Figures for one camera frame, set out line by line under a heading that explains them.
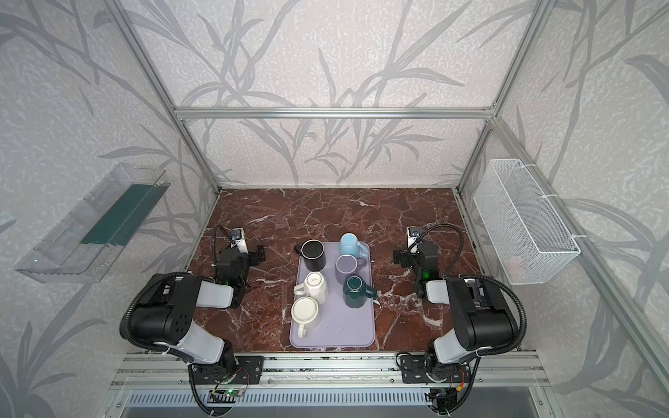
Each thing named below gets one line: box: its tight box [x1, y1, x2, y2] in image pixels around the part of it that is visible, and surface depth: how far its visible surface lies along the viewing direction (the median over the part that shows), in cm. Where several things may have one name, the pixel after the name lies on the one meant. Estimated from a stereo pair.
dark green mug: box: [342, 275, 378, 309], surface depth 82 cm
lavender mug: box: [334, 253, 368, 285], surface depth 88 cm
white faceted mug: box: [293, 271, 329, 305], surface depth 82 cm
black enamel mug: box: [294, 238, 327, 272], surface depth 92 cm
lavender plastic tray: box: [289, 242, 376, 349], surface depth 84 cm
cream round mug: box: [290, 296, 320, 340], surface depth 79 cm
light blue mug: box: [338, 232, 371, 259], surface depth 93 cm
